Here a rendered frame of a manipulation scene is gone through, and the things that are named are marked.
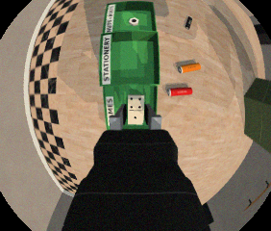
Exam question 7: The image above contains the red battery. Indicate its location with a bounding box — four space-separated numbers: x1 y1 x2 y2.
167 88 192 96

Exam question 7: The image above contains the orange battery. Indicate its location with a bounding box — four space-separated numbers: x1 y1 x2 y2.
178 63 201 73

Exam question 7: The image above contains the green three-compartment bin rack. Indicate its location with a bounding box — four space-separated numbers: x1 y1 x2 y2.
99 1 160 130

